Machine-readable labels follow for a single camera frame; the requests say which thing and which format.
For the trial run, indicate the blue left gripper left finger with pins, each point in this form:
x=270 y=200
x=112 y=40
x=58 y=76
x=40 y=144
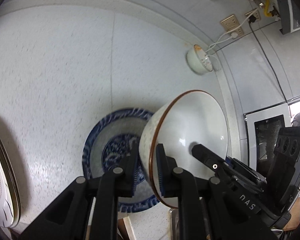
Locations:
x=132 y=171

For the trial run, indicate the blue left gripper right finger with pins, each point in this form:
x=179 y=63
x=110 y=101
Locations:
x=165 y=165

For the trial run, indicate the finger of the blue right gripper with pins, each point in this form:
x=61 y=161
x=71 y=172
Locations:
x=206 y=163

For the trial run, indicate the blue patterned bowl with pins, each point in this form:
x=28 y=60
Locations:
x=112 y=139

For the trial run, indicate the white brown-rimmed bowl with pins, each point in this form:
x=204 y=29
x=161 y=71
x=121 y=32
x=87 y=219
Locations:
x=194 y=117

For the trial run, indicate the flower pattern bowl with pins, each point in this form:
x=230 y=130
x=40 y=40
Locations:
x=198 y=60

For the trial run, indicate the small bear pattern plate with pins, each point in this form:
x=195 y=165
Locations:
x=13 y=174

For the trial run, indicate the white microwave oven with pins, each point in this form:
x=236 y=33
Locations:
x=263 y=128

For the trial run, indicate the white water heater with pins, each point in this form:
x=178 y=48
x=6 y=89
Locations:
x=287 y=12

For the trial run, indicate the beige wall socket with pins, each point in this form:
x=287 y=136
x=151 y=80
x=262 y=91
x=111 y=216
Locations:
x=231 y=24
x=253 y=16

